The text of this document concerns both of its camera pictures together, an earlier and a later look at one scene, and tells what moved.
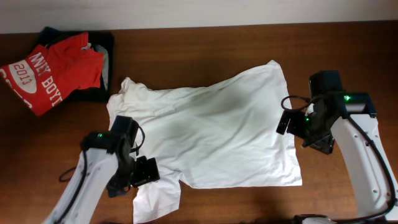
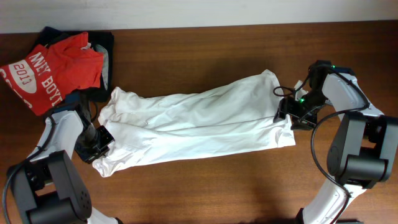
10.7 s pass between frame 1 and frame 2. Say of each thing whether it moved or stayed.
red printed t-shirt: stayed
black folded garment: stayed
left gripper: moved
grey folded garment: stayed
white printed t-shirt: moved
